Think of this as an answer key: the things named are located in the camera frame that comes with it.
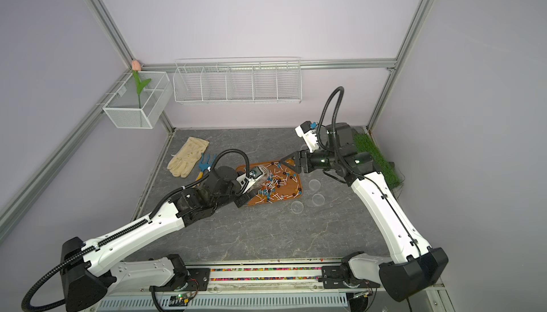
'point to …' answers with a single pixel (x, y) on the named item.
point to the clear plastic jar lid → (315, 184)
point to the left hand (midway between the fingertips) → (252, 182)
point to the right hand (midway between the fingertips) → (288, 158)
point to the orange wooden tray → (283, 182)
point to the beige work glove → (184, 161)
